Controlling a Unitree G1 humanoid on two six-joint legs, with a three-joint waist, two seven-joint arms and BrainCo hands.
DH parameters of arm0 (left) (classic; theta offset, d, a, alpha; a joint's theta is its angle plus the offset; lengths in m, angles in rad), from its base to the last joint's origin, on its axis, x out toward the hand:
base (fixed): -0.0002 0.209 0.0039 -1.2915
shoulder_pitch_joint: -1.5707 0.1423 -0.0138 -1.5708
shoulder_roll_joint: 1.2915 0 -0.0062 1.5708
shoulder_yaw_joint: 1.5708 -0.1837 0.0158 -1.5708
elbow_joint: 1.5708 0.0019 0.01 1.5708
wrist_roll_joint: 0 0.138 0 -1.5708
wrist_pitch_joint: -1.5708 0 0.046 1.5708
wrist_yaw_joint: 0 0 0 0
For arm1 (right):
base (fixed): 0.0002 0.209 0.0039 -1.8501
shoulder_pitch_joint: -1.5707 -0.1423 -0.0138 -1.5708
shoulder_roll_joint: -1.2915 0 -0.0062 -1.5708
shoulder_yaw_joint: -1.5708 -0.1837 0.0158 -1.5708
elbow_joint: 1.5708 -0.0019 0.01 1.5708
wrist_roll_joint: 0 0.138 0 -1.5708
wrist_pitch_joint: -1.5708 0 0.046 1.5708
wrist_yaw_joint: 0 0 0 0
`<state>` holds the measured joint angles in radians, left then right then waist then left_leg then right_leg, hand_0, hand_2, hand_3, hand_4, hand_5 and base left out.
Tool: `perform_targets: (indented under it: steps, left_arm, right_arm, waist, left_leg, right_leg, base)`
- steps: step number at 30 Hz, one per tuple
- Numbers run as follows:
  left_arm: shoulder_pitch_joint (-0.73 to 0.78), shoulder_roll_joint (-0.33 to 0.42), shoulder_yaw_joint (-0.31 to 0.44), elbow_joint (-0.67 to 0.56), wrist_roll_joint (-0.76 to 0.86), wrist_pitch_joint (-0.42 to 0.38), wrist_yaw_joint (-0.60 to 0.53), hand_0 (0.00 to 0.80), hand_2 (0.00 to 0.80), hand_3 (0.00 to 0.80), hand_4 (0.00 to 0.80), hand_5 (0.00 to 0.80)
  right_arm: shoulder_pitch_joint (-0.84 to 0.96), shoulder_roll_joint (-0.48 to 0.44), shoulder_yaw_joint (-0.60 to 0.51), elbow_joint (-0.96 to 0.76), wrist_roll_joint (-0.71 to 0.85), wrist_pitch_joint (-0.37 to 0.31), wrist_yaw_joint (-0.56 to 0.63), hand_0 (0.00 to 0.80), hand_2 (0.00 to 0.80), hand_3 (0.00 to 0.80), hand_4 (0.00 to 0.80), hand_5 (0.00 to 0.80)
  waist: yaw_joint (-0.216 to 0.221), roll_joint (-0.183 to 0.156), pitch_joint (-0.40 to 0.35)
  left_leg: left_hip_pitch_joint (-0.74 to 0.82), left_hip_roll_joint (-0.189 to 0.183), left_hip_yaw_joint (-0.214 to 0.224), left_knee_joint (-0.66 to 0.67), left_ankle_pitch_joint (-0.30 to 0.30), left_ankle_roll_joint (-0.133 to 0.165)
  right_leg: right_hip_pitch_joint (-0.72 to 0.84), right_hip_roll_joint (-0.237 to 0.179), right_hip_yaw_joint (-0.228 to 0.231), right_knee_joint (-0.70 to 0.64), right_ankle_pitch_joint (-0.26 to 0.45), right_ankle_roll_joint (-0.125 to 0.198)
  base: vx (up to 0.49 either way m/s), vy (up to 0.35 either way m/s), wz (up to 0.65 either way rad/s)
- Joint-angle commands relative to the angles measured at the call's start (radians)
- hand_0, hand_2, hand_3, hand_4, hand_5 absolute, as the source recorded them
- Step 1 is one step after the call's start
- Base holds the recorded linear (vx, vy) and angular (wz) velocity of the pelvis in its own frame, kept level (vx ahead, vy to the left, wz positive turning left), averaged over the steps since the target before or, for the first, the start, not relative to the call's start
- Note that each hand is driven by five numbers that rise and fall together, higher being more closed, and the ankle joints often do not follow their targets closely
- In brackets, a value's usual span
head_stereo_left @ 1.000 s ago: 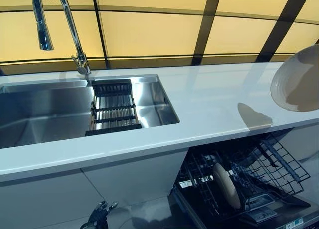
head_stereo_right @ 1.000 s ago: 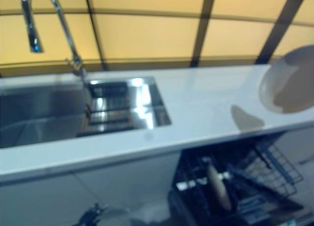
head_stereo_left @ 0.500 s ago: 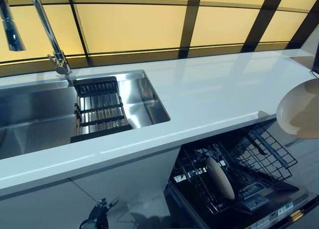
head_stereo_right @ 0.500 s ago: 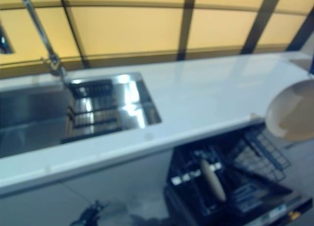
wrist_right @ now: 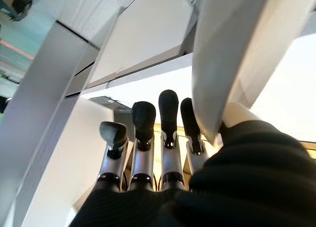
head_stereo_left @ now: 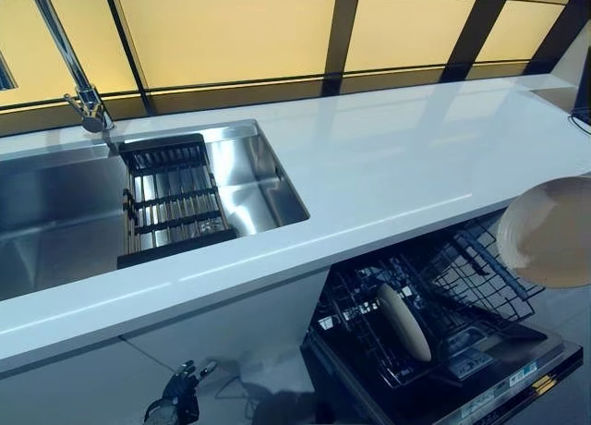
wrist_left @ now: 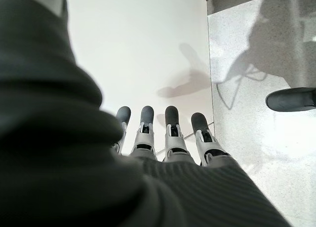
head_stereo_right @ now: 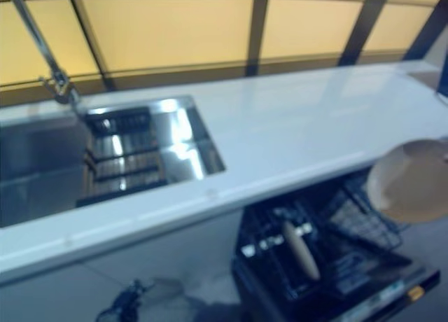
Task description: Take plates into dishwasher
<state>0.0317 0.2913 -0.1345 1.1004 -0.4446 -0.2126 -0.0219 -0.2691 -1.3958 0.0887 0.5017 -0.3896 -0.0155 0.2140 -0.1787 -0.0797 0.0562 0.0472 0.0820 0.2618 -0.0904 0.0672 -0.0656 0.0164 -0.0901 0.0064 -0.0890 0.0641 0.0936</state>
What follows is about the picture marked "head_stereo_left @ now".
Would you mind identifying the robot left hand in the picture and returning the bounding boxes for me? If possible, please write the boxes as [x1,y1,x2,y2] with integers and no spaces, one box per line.
[158,358,219,407]

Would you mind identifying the beige round ceramic plate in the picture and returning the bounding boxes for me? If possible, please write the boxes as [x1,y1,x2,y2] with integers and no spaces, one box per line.
[495,175,591,290]
[375,282,433,364]

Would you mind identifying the black dishwasher door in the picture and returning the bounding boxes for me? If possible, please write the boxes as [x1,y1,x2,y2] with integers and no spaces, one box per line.
[301,320,585,425]

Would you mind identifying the black sink drying rack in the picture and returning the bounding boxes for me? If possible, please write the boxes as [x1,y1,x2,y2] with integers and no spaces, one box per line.
[115,132,238,271]

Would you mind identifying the stainless steel kitchen sink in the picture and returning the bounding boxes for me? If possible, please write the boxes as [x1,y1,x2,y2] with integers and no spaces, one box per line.
[0,118,311,302]

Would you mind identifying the chrome pull-down kitchen faucet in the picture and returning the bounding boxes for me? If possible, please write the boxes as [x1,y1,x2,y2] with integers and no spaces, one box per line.
[0,0,117,134]

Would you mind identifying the dark wire dishwasher rack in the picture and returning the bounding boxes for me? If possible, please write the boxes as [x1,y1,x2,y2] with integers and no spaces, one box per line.
[317,252,524,390]

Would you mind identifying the grey wire dishwasher basket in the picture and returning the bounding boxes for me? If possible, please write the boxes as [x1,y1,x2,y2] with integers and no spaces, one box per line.
[423,218,547,323]

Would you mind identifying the yellow window with dark frame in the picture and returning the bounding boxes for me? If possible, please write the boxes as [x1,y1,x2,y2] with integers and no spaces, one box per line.
[0,0,591,139]

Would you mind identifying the thin laptop cable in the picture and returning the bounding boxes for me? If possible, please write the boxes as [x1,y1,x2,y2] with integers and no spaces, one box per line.
[568,111,591,134]

